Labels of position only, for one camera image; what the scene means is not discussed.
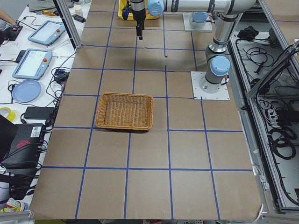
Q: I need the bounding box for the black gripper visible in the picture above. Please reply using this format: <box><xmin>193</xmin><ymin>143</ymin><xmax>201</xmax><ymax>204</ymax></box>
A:
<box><xmin>121</xmin><ymin>3</ymin><xmax>146</xmax><ymax>40</ymax></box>

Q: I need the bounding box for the yellow tape roll on desk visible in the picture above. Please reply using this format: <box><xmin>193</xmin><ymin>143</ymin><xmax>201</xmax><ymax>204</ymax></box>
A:
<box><xmin>0</xmin><ymin>107</ymin><xmax>16</xmax><ymax>122</ymax></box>

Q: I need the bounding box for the yellow woven basket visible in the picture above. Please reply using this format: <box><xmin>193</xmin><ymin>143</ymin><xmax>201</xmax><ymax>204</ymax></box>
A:
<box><xmin>118</xmin><ymin>0</ymin><xmax>162</xmax><ymax>21</ymax></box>

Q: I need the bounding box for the brown wicker basket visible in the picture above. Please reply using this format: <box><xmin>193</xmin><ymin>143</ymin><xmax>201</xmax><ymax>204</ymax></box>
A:
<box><xmin>95</xmin><ymin>92</ymin><xmax>154</xmax><ymax>131</ymax></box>

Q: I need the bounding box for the upper teach pendant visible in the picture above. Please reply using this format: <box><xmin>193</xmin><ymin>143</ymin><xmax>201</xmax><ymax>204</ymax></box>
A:
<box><xmin>28</xmin><ymin>20</ymin><xmax>66</xmax><ymax>46</ymax></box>

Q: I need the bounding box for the teach pendant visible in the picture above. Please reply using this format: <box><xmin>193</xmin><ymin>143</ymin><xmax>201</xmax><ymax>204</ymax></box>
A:
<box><xmin>12</xmin><ymin>49</ymin><xmax>52</xmax><ymax>80</ymax></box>
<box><xmin>28</xmin><ymin>20</ymin><xmax>66</xmax><ymax>46</ymax></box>

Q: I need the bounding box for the black glove cloth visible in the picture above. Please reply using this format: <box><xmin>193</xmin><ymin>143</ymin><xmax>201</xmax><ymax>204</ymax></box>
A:
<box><xmin>237</xmin><ymin>26</ymin><xmax>259</xmax><ymax>41</ymax></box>

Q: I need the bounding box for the lower teach pendant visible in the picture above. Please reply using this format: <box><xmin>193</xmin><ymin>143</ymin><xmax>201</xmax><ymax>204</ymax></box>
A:
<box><xmin>12</xmin><ymin>49</ymin><xmax>52</xmax><ymax>80</ymax></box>

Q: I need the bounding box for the blue plate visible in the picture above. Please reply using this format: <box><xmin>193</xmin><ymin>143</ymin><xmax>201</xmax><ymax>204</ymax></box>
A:
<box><xmin>12</xmin><ymin>80</ymin><xmax>41</xmax><ymax>103</ymax></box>

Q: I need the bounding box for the black power adapter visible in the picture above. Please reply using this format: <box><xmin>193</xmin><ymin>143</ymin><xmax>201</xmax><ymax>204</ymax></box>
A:
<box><xmin>23</xmin><ymin>106</ymin><xmax>54</xmax><ymax>120</ymax></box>

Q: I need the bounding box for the black computer box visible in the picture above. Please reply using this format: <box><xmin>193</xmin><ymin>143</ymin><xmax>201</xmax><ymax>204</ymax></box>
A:
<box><xmin>0</xmin><ymin>123</ymin><xmax>46</xmax><ymax>169</ymax></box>

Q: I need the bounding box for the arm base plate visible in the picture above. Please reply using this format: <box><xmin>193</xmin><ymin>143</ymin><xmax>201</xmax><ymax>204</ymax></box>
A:
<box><xmin>191</xmin><ymin>71</ymin><xmax>230</xmax><ymax>100</ymax></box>
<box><xmin>183</xmin><ymin>12</ymin><xmax>213</xmax><ymax>33</ymax></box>

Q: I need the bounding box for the aluminium frame post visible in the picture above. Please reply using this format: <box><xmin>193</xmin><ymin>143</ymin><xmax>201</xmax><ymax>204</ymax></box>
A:
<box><xmin>53</xmin><ymin>0</ymin><xmax>82</xmax><ymax>49</ymax></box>

